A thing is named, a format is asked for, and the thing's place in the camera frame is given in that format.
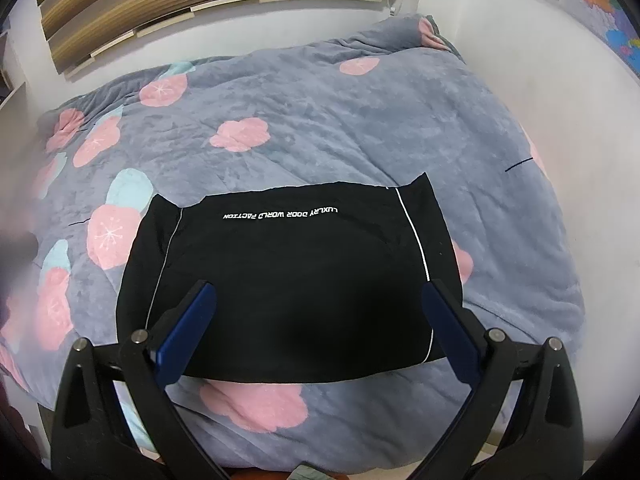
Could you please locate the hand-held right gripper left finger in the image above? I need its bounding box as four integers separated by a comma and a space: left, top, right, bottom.
49, 281, 224, 480

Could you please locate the grey floral blanket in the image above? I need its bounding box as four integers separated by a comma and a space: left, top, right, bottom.
0, 12, 587, 472

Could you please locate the black hooded jacket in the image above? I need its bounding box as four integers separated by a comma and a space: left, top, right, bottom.
115, 172, 464, 384

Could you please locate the white shelf unit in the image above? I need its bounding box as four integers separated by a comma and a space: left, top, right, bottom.
0, 27, 27, 108

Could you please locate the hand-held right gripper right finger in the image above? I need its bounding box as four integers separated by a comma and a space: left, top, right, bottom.
421, 277, 587, 480

